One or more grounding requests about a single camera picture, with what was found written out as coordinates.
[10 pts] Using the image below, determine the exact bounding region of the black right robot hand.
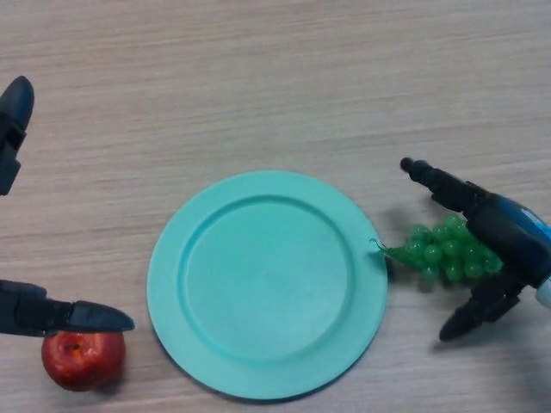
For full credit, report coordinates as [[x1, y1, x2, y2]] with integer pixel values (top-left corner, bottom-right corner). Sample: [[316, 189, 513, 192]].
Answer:
[[399, 157, 551, 342]]

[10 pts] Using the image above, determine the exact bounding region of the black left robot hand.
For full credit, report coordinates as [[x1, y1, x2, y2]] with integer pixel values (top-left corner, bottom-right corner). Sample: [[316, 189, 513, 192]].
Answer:
[[0, 76, 136, 338]]

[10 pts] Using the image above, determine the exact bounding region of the green grape bunch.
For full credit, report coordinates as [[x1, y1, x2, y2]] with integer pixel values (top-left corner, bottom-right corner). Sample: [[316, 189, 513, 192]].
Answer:
[[369, 214, 504, 284]]

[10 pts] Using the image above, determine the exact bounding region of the red apple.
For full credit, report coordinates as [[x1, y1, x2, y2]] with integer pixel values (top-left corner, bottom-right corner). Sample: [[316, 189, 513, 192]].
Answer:
[[41, 330, 127, 391]]

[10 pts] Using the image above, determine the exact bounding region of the turquoise round plate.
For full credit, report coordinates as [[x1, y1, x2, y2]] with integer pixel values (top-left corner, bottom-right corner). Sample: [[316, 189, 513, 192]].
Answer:
[[146, 170, 390, 393]]

